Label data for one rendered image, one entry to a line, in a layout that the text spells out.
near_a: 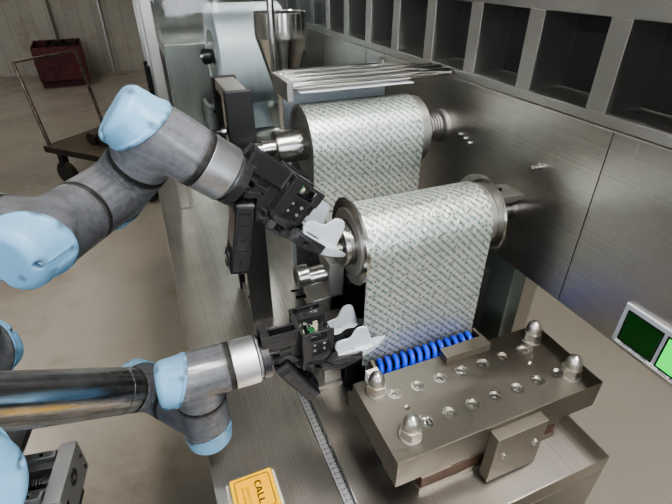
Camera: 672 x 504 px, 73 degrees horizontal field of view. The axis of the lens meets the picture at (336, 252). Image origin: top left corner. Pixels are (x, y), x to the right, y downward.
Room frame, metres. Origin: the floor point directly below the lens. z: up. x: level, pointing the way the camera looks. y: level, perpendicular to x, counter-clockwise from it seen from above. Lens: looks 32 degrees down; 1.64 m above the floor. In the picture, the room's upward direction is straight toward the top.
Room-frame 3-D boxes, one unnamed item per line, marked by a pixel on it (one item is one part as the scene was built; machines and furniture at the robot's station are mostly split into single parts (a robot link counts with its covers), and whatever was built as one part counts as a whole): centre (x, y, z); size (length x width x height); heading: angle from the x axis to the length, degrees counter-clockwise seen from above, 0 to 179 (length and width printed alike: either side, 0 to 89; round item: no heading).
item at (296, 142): (0.86, 0.09, 1.34); 0.06 x 0.06 x 0.06; 22
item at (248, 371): (0.51, 0.14, 1.11); 0.08 x 0.05 x 0.08; 22
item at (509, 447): (0.46, -0.29, 0.97); 0.10 x 0.03 x 0.11; 112
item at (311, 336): (0.54, 0.07, 1.12); 0.12 x 0.08 x 0.09; 112
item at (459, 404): (0.54, -0.24, 1.00); 0.40 x 0.16 x 0.06; 112
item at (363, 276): (0.64, -0.02, 1.25); 0.15 x 0.01 x 0.15; 22
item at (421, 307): (0.63, -0.16, 1.11); 0.23 x 0.01 x 0.18; 112
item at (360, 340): (0.55, -0.04, 1.12); 0.09 x 0.03 x 0.06; 103
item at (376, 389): (0.52, -0.07, 1.05); 0.04 x 0.04 x 0.04
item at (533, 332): (0.64, -0.37, 1.05); 0.04 x 0.04 x 0.04
